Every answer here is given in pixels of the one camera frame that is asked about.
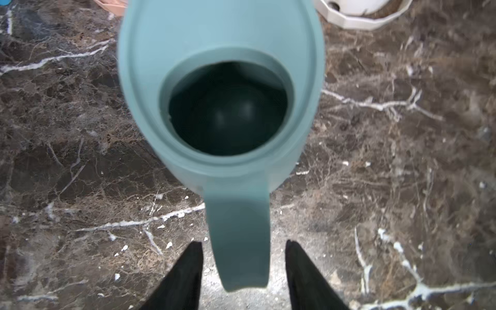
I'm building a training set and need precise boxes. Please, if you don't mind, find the white pot saucer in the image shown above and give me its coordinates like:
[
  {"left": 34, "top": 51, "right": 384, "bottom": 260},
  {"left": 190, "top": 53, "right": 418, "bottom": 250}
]
[{"left": 313, "top": 0, "right": 412, "bottom": 31}]

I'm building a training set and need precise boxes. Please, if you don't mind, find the right large white plant pot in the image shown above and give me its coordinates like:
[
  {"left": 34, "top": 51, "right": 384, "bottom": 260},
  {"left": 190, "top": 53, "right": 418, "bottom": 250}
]
[{"left": 326, "top": 0, "right": 390, "bottom": 16}]

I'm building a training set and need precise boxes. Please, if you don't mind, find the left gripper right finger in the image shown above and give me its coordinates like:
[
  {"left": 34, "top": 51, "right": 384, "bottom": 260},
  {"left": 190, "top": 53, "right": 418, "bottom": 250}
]
[{"left": 285, "top": 240, "right": 349, "bottom": 310}]

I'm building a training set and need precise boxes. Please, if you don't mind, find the mint green watering can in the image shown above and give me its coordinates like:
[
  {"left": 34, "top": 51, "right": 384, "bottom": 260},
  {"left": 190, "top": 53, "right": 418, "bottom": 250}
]
[{"left": 118, "top": 1, "right": 325, "bottom": 291}]

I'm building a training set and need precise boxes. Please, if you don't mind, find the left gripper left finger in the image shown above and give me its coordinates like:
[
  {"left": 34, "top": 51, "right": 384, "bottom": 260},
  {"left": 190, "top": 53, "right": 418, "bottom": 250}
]
[{"left": 139, "top": 242, "right": 204, "bottom": 310}]

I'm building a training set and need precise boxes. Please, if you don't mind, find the peach pot saucer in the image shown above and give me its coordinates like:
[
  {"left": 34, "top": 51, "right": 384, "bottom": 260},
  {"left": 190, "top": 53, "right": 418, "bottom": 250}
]
[{"left": 94, "top": 0, "right": 128, "bottom": 17}]

